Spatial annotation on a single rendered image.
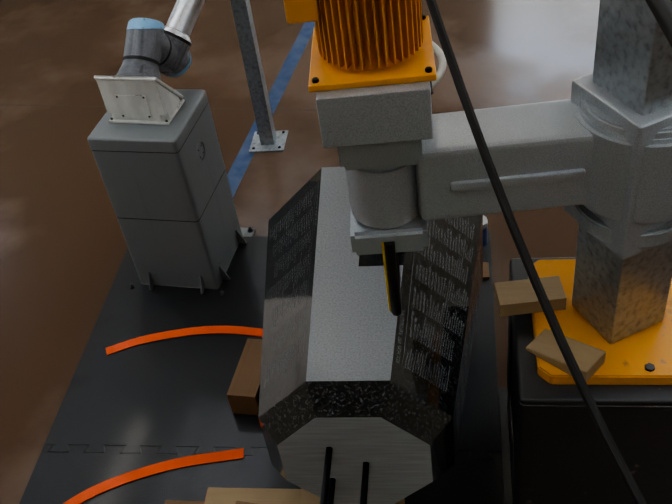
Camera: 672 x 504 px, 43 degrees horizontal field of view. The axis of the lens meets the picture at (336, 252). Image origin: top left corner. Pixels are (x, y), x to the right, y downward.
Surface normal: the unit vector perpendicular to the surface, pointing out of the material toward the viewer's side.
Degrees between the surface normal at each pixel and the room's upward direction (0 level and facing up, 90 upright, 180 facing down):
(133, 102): 90
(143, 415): 0
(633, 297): 90
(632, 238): 90
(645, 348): 0
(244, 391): 0
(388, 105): 90
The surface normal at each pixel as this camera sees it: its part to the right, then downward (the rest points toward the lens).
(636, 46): -0.91, 0.35
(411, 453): -0.08, 0.67
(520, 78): -0.12, -0.74
